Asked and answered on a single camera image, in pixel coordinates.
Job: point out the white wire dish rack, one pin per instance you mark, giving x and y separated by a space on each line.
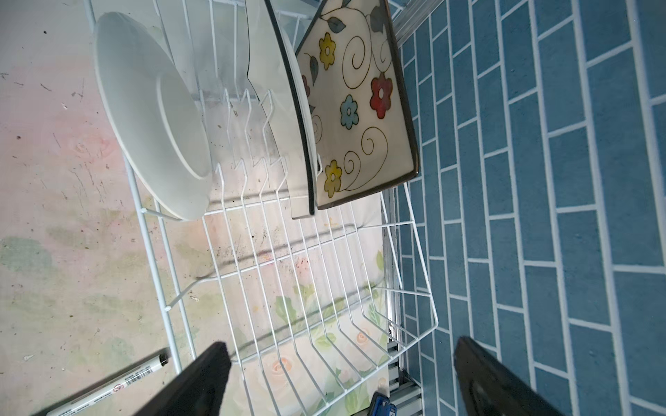
305 306

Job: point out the black marker pen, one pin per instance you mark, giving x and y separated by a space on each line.
90 399

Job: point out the round white plate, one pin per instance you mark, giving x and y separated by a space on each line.
154 117

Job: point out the blue black handheld tool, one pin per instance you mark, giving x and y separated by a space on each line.
380 405

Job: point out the floral square plate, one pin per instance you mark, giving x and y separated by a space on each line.
359 105

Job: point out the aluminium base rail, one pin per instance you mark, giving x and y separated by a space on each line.
405 394

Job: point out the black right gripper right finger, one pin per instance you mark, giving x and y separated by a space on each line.
489 388

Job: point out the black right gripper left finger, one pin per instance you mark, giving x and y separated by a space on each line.
198 390

